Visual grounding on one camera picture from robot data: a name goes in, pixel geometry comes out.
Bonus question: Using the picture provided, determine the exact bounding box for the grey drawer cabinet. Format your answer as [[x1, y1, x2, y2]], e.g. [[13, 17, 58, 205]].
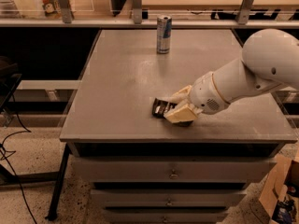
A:
[[60, 30, 296, 224]]

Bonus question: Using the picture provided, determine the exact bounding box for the silver blue redbull can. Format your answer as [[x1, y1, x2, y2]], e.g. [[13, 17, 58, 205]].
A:
[[157, 15, 172, 54]]

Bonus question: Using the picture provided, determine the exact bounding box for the black desk at left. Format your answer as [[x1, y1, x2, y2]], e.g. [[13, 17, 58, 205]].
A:
[[0, 56, 21, 112]]

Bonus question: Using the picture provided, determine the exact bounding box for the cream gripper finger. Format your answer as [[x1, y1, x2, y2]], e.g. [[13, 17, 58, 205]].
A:
[[164, 104, 198, 123], [169, 85, 192, 104]]

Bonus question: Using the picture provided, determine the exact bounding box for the black floor cable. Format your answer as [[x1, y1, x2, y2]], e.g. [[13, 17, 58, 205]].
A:
[[0, 93, 38, 224]]

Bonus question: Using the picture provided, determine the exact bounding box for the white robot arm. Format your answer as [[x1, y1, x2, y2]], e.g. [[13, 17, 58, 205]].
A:
[[164, 29, 299, 123]]

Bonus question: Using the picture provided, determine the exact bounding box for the cardboard box with items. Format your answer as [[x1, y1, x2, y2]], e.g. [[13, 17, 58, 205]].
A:
[[259, 154, 299, 224]]

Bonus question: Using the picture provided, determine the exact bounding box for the grey metal railing shelf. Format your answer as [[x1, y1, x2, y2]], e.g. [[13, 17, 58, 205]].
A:
[[0, 0, 299, 28]]

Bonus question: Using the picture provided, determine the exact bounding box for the black rxbar chocolate bar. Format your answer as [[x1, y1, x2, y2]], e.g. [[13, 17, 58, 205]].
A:
[[151, 98, 192, 127]]

